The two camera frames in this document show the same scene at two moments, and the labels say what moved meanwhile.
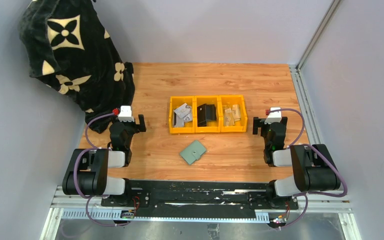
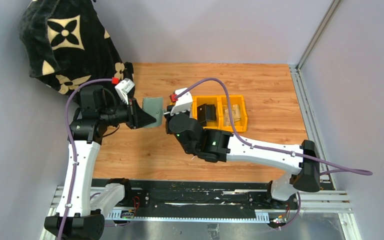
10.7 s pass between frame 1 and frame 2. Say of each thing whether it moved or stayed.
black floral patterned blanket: stayed
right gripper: moved
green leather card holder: moved
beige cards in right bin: stayed
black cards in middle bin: stayed
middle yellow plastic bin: stayed
